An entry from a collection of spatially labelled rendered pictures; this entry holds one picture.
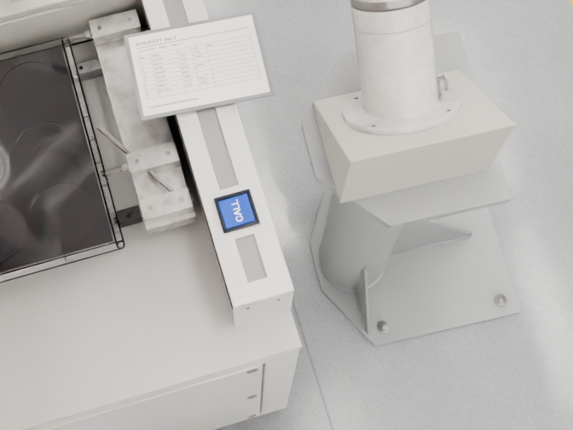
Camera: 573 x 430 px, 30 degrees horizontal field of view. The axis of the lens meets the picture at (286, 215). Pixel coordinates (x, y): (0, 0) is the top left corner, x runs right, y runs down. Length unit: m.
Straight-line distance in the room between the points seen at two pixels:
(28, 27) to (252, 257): 0.54
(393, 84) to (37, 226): 0.59
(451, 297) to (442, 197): 0.82
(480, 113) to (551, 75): 1.17
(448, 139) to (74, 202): 0.58
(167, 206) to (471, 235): 1.13
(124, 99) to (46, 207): 0.22
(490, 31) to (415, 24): 1.25
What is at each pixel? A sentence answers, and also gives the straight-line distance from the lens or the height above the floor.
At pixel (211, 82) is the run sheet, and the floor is 0.97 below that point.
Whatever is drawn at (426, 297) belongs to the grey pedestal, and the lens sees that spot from 2.57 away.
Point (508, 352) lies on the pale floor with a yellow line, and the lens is 2.60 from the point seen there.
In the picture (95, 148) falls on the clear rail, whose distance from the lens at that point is 1.72.
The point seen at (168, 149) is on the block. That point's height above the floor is 0.91.
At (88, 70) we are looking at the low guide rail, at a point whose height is 0.85.
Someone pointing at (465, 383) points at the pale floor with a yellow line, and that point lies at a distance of 2.57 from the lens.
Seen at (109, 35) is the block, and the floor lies 0.90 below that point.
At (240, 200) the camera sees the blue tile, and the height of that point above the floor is 0.96.
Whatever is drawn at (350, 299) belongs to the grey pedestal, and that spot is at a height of 0.01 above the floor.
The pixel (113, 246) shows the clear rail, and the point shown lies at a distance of 1.66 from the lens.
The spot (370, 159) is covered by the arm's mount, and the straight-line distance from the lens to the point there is 1.59.
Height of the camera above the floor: 2.49
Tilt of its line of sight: 72 degrees down
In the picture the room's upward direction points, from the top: 6 degrees clockwise
